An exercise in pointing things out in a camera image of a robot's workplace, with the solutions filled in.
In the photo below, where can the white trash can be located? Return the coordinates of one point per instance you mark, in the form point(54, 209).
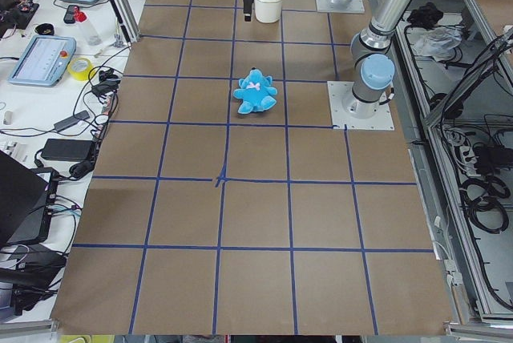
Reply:
point(268, 11)

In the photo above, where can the blue teddy bear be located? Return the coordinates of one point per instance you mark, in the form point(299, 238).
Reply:
point(256, 92)

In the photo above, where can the clear red-capped bottle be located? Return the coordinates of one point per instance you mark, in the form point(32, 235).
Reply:
point(86, 27)

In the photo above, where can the black phone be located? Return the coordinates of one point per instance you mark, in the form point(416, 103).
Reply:
point(69, 16)

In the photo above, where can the yellow tape roll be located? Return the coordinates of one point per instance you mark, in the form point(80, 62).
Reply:
point(81, 69)

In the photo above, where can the black small dongle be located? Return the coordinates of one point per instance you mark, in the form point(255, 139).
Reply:
point(70, 121)

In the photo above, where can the near teach pendant tablet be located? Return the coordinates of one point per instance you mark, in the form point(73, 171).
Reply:
point(44, 61)

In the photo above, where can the black laptop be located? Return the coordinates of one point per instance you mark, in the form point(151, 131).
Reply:
point(26, 197)

